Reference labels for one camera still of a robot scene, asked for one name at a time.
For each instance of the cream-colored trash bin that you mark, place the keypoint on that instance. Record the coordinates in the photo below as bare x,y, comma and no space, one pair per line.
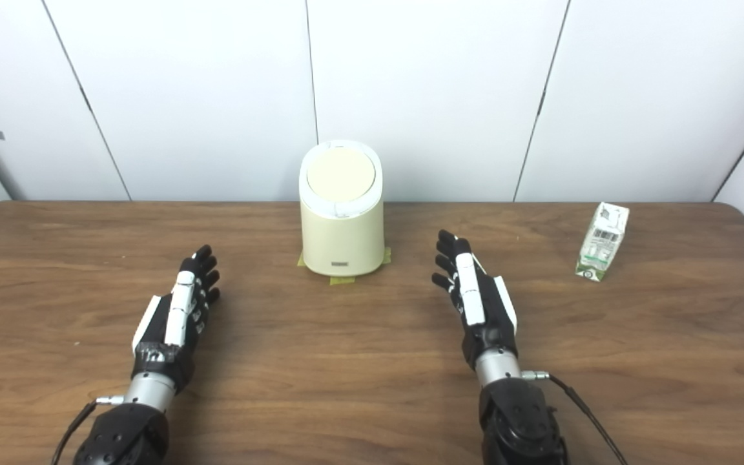
343,239

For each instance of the white green milk carton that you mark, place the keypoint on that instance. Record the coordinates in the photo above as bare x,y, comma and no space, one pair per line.
601,242

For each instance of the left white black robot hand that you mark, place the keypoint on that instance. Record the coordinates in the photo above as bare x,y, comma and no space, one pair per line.
175,336

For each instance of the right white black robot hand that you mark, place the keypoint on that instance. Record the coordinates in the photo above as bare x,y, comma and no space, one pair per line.
485,316

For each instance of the round cream bin lid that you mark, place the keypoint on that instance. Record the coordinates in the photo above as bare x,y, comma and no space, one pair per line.
341,174

